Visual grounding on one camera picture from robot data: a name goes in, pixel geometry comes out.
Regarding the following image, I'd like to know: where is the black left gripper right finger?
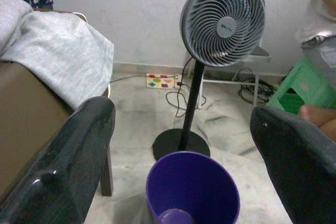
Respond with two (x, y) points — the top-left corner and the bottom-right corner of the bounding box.
(249, 106), (336, 224)

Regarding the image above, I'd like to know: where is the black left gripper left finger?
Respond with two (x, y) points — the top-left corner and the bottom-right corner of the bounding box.
(0, 95), (117, 224)

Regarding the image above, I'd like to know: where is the purple plastic cup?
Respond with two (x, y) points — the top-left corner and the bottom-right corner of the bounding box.
(145, 151), (241, 224)

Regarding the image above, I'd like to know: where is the brown wooden table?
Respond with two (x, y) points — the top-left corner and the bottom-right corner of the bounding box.
(0, 61), (114, 204)

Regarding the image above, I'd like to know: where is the green plastic stool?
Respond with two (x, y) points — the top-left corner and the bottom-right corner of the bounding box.
(266, 56), (336, 116)

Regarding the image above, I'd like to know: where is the light grey cloth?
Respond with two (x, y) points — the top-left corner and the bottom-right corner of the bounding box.
(0, 0), (115, 110)

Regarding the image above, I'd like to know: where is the white metal rack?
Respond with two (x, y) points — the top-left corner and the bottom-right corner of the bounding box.
(198, 38), (271, 110)

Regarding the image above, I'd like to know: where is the colourful shape puzzle board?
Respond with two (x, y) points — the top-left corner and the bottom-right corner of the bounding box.
(145, 72), (176, 90)

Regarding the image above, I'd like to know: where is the white power strip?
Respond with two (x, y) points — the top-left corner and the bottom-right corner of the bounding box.
(174, 73), (185, 89)

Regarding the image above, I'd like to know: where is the person in white shirt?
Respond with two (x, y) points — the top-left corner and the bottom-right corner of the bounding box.
(295, 0), (336, 142)

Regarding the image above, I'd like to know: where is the grey fan on black stand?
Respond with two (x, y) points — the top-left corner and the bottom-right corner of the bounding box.
(152, 0), (267, 162)

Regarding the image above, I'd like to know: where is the black cable bundle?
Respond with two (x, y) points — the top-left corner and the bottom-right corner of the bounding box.
(237, 67), (277, 105)

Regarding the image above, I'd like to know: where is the black fan cable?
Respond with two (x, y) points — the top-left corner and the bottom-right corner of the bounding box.
(165, 57), (208, 118)

